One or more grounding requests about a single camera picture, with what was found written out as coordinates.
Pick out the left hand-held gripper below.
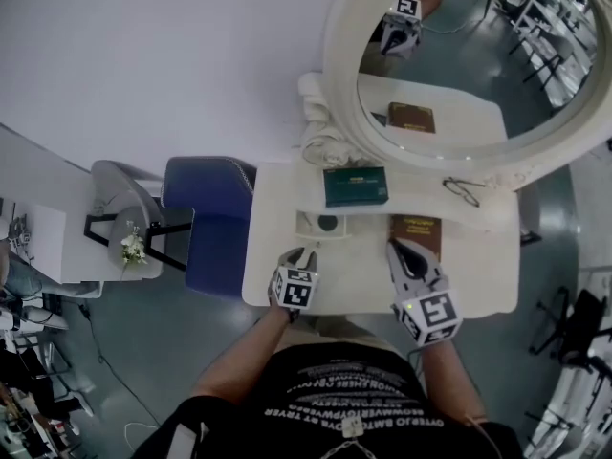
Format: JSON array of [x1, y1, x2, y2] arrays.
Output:
[[266, 246, 321, 314]]

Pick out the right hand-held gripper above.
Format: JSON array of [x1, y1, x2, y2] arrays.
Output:
[[384, 238, 466, 349]]

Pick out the small cream drawer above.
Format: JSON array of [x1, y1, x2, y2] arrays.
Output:
[[294, 211, 346, 239]]

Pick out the white vanity dressing table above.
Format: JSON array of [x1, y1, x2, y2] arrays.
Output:
[[241, 160, 522, 317]]

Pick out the person's left forearm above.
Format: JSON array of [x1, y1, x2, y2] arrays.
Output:
[[190, 301, 293, 399]]

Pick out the person's right forearm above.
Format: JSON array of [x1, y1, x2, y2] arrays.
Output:
[[420, 337, 487, 420]]

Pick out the brown book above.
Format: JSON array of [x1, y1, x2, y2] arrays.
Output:
[[389, 215, 444, 262]]

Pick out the person's beige trousers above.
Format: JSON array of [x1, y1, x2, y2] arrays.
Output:
[[281, 316, 401, 353]]

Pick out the blue chair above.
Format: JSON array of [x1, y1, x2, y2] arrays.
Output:
[[161, 155, 258, 298]]

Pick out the dark green box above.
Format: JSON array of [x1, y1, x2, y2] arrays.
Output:
[[322, 165, 389, 208]]

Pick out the black eyeglasses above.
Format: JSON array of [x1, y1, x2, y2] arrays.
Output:
[[442, 177, 487, 208]]

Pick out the person's black printed T-shirt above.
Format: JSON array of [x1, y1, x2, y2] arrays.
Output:
[[133, 344, 525, 459]]

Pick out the white flower bouquet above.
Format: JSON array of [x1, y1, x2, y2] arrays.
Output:
[[119, 220, 148, 281]]

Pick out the black folding chair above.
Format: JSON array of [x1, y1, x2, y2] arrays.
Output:
[[528, 287, 612, 362]]

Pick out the grey chair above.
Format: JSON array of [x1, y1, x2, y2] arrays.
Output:
[[83, 159, 195, 281]]

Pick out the oval cream-framed mirror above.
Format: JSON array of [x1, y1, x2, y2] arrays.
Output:
[[298, 0, 612, 193]]

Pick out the white and black machine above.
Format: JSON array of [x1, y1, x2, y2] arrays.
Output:
[[0, 298, 71, 334]]

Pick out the metal chain with white tag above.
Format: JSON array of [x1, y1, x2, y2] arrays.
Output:
[[317, 416, 383, 459]]

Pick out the white machine frame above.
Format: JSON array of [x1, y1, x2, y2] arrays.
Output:
[[523, 356, 612, 459]]

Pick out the black floor cable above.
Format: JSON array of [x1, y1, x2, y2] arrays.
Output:
[[78, 303, 162, 425]]

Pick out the white floor cable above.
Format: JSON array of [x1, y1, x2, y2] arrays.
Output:
[[124, 421, 159, 453]]

